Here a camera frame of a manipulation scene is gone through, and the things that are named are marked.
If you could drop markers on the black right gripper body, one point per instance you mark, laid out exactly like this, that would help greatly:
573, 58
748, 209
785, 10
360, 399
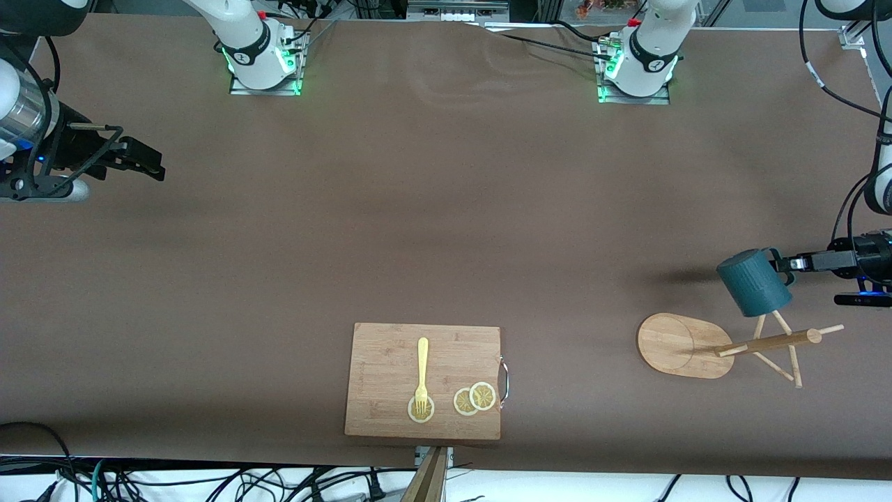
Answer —
72, 145

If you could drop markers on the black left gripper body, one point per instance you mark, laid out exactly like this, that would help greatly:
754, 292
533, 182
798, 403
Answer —
858, 254

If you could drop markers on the teal ribbed cup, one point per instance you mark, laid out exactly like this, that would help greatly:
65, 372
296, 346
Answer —
752, 286

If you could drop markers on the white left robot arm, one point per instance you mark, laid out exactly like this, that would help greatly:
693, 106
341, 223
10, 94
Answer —
648, 42

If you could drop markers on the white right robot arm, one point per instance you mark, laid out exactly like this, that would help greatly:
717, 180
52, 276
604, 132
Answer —
237, 28

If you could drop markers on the wooden cup rack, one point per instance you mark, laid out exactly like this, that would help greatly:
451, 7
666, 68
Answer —
676, 345

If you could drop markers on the wooden cutting board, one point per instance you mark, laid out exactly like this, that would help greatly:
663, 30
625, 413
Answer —
383, 376

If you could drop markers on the colourful background object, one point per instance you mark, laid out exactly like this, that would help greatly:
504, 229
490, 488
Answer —
599, 8

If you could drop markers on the yellow plastic fork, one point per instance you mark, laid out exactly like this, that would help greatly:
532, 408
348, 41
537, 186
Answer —
422, 362

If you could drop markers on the grey power strip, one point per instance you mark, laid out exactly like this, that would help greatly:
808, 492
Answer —
453, 10

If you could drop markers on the yellow lemon slice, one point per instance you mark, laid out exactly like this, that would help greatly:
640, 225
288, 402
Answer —
429, 412
483, 396

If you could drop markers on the black power plug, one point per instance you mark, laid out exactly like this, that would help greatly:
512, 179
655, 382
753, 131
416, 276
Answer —
375, 490

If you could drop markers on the brown wooden beam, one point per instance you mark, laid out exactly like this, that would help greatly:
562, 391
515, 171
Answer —
428, 484

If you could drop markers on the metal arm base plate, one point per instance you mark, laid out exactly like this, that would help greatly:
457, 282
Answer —
634, 100
265, 91

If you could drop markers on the aluminium frame profile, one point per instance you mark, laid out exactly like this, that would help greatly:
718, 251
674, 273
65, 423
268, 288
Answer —
854, 36

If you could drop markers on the small metal bracket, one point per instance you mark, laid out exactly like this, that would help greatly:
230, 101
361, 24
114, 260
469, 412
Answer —
420, 454

